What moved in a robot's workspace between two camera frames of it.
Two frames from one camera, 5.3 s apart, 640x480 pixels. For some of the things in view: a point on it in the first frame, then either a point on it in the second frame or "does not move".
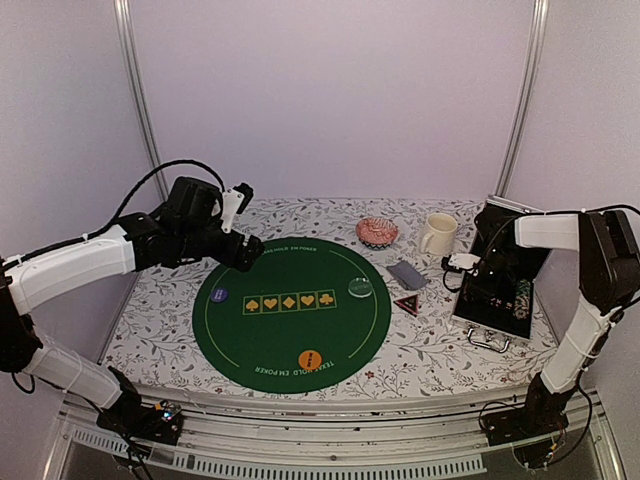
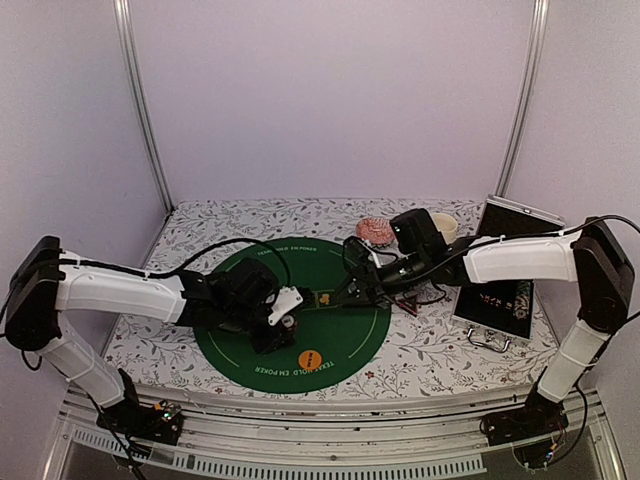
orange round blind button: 310,359 does not move
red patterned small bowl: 376,232 does not move
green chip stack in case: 522,300 does not move
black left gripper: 231,258 -> 268,344
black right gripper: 485,291 -> 368,285
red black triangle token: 409,304 does not move
